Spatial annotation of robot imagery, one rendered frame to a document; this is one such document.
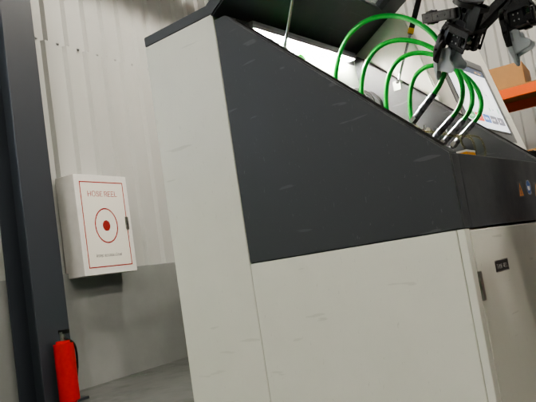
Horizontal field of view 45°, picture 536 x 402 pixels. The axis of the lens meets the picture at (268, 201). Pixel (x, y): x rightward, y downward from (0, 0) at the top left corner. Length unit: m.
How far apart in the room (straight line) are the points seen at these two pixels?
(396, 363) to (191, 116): 0.86
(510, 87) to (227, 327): 5.63
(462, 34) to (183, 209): 0.86
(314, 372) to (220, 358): 0.31
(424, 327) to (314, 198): 0.39
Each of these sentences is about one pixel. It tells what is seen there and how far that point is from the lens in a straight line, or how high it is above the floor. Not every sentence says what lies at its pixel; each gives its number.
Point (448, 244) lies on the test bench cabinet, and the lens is 1.38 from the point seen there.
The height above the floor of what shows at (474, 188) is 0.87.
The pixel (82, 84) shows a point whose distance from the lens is 6.60.
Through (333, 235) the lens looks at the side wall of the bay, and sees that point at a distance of 1.51.
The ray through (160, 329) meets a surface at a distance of 6.69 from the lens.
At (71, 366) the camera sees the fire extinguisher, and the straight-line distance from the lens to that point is 5.11.
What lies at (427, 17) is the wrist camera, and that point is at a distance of 1.72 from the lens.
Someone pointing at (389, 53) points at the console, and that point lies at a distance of 2.27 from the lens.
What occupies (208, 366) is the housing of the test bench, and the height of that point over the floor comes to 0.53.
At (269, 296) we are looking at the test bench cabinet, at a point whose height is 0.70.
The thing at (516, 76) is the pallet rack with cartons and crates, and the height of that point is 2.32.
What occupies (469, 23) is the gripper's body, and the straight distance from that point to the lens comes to 1.65.
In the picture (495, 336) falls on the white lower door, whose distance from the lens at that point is 1.43.
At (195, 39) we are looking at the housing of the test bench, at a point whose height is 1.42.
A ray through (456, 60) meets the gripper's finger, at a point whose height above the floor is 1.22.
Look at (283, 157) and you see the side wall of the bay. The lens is 1.59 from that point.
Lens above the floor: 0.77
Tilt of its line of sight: 6 degrees up
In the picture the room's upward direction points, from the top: 9 degrees counter-clockwise
